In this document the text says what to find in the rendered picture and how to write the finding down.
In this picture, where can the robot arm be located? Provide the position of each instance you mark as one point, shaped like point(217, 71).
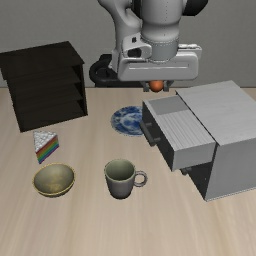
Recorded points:
point(160, 23)

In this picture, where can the grey cabinet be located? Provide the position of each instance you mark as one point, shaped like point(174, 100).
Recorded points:
point(230, 140)

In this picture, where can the dark slatted rack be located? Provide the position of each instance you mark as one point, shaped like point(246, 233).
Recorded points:
point(43, 90)

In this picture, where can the grey cabinet drawer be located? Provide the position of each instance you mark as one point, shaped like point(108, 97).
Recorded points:
point(181, 133)

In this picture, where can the olive yellow-rimmed bowl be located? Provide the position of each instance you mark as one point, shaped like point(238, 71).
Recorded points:
point(53, 179)

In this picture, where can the orange egg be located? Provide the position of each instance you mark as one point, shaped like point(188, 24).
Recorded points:
point(156, 86)

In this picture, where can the grey-green mug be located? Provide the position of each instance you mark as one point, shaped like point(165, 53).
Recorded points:
point(120, 180)

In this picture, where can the rainbow cake wedge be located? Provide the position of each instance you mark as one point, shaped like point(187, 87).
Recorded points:
point(45, 145)

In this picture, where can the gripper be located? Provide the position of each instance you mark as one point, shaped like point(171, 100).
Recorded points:
point(156, 70)

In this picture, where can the blue and white plate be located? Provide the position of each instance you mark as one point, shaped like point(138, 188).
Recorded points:
point(128, 120)

